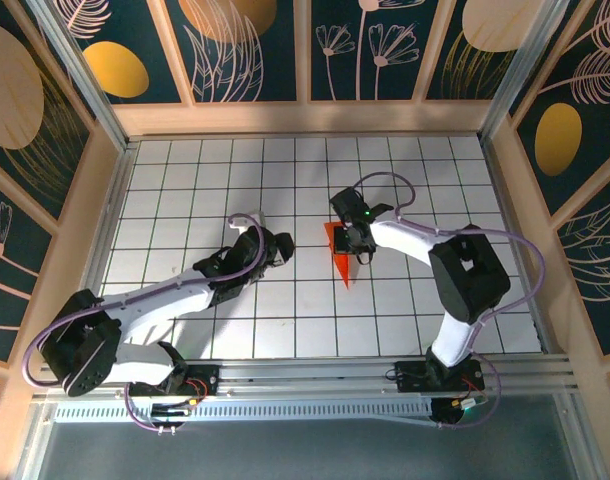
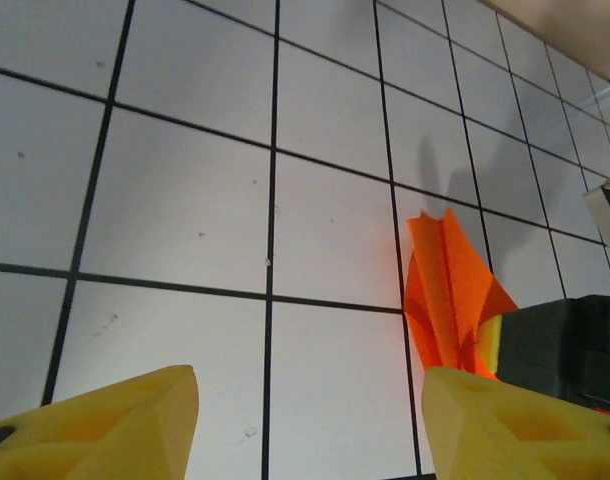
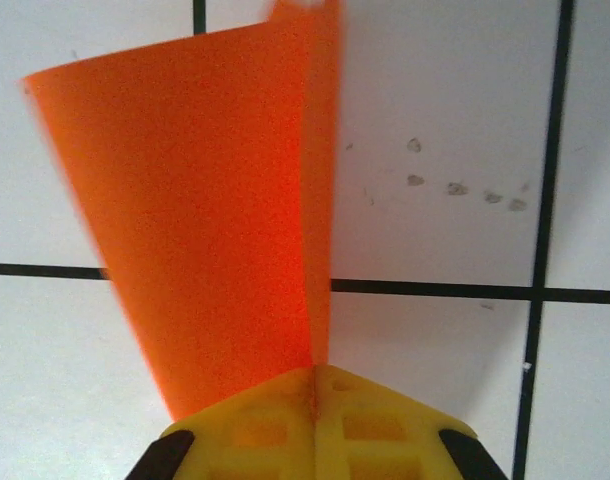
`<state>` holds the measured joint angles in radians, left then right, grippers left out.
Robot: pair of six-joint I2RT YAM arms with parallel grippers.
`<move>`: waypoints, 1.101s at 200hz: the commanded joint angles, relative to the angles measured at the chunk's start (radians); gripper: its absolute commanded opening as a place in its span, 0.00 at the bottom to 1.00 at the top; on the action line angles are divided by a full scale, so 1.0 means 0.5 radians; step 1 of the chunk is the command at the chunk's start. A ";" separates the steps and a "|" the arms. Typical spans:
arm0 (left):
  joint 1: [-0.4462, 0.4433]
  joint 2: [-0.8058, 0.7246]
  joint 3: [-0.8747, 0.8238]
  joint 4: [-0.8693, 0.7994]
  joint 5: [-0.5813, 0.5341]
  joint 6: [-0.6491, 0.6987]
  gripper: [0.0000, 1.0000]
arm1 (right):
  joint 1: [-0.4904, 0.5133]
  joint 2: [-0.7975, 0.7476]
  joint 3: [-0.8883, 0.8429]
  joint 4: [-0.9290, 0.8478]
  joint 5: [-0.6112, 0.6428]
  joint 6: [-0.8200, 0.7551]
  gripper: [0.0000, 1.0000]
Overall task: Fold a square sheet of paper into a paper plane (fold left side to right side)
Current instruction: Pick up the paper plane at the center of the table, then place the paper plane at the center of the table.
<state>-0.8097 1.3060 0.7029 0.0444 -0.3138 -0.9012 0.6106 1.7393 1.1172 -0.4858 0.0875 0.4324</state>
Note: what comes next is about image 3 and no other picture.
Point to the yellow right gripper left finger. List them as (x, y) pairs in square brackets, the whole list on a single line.
[(255, 450)]

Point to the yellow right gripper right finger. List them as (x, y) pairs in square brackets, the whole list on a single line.
[(385, 450)]

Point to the orange paper sheet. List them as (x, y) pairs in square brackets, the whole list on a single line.
[(195, 200)]

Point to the white grid mat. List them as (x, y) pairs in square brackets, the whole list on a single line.
[(435, 100)]

